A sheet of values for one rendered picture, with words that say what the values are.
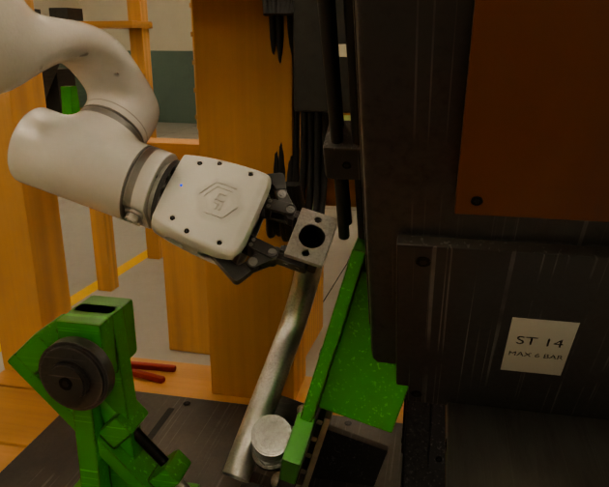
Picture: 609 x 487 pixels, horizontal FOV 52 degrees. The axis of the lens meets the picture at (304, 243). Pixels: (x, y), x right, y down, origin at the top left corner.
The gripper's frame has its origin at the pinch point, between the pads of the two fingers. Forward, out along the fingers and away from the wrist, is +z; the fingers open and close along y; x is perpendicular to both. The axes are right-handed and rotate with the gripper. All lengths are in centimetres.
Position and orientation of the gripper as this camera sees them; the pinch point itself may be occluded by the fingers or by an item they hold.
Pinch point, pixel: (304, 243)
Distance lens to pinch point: 64.9
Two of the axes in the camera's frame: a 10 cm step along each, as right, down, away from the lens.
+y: 3.4, -8.5, 3.9
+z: 9.4, 3.4, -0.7
